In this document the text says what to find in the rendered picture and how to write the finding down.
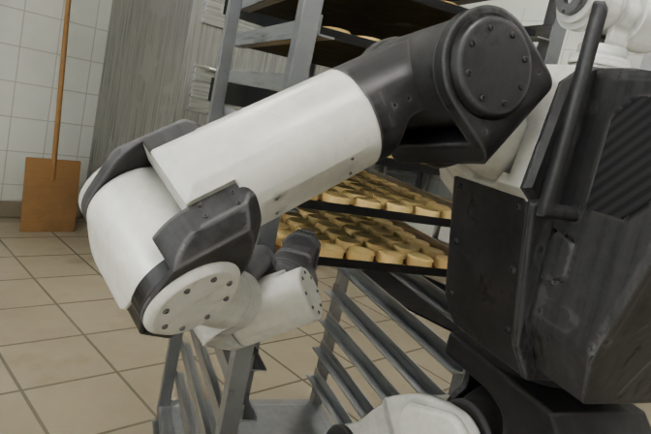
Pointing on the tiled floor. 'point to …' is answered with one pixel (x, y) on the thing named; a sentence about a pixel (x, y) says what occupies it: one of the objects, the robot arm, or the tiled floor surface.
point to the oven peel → (38, 200)
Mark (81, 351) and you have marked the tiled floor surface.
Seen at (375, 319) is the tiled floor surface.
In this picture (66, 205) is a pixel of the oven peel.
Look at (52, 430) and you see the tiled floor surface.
